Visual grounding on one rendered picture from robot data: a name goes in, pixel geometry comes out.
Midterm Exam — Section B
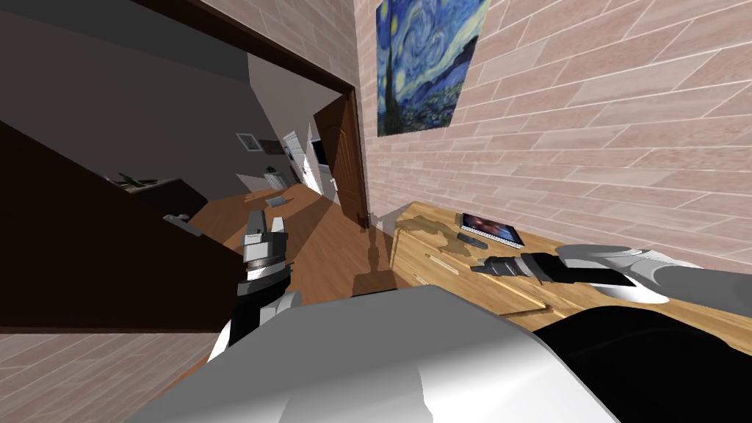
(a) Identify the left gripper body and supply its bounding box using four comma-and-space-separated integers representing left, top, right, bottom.
242, 231, 291, 270

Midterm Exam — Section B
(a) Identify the dark sideboard with plants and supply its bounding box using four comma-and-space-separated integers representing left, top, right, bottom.
104, 173, 209, 221

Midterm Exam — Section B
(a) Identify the dark tablet with picture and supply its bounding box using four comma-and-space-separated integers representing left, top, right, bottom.
459, 212, 526, 250

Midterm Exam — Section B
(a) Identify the dark brown door leaf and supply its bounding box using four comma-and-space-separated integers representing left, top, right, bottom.
0, 120, 248, 333

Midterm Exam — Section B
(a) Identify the grey door handle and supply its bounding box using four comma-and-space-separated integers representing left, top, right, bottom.
162, 214, 204, 238

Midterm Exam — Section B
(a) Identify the light wooden dresser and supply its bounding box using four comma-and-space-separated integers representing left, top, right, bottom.
389, 200, 752, 356

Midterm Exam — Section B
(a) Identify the reddish brown panelled door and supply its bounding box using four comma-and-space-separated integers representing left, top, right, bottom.
312, 93, 371, 228

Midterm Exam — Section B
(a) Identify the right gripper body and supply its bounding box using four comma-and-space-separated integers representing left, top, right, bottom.
469, 252, 535, 285

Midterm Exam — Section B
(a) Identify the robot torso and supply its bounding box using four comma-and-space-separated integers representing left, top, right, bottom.
125, 284, 619, 423

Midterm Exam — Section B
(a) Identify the blue starry night painting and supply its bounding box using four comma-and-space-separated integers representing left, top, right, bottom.
375, 0, 492, 138

